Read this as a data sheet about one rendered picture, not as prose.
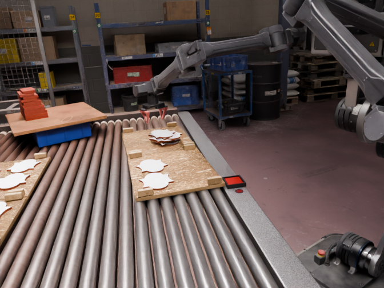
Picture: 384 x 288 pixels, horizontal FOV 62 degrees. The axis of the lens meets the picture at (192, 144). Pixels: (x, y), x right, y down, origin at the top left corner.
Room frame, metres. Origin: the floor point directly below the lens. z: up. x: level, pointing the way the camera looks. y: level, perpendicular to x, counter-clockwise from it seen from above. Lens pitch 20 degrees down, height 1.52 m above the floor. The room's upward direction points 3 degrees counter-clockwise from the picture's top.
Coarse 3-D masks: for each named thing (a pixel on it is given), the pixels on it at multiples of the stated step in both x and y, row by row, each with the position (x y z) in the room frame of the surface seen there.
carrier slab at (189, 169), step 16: (128, 160) 1.40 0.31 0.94; (144, 160) 1.39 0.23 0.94; (176, 160) 1.37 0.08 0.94; (192, 160) 1.36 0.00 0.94; (144, 176) 1.22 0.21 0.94; (176, 176) 1.20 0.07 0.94; (192, 176) 1.19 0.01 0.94; (208, 176) 1.18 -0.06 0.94; (160, 192) 1.07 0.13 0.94; (176, 192) 1.07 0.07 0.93
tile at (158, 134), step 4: (152, 132) 1.65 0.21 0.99; (156, 132) 1.65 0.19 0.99; (160, 132) 1.65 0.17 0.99; (164, 132) 1.64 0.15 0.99; (168, 132) 1.64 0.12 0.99; (172, 132) 1.64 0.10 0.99; (152, 136) 1.61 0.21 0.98; (156, 136) 1.58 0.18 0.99; (160, 136) 1.58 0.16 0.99; (164, 136) 1.58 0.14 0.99; (168, 136) 1.57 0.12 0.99; (172, 136) 1.59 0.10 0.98
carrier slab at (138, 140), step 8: (160, 128) 1.88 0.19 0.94; (168, 128) 1.87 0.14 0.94; (176, 128) 1.86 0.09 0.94; (128, 136) 1.76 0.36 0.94; (136, 136) 1.75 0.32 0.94; (144, 136) 1.74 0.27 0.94; (184, 136) 1.70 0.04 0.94; (128, 144) 1.62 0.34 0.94; (136, 144) 1.62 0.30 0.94; (144, 144) 1.61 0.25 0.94; (152, 144) 1.60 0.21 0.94; (128, 152) 1.51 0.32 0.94; (144, 152) 1.49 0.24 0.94; (152, 152) 1.49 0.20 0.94; (160, 152) 1.48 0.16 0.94
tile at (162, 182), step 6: (150, 174) 1.21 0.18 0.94; (156, 174) 1.21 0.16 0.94; (162, 174) 1.21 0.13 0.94; (168, 174) 1.21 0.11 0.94; (144, 180) 1.16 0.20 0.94; (150, 180) 1.16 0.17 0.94; (156, 180) 1.16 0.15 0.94; (162, 180) 1.15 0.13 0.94; (168, 180) 1.15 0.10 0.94; (144, 186) 1.11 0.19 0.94; (150, 186) 1.11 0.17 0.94; (156, 186) 1.10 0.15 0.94; (162, 186) 1.10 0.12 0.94
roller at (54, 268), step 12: (96, 132) 1.95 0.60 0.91; (84, 156) 1.53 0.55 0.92; (84, 168) 1.38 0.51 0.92; (84, 180) 1.28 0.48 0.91; (72, 192) 1.15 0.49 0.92; (72, 204) 1.05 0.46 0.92; (72, 216) 0.98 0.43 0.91; (60, 228) 0.90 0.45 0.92; (72, 228) 0.92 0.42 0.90; (60, 240) 0.83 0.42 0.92; (60, 252) 0.78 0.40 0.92; (48, 264) 0.73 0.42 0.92; (60, 264) 0.74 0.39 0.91; (48, 276) 0.68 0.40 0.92
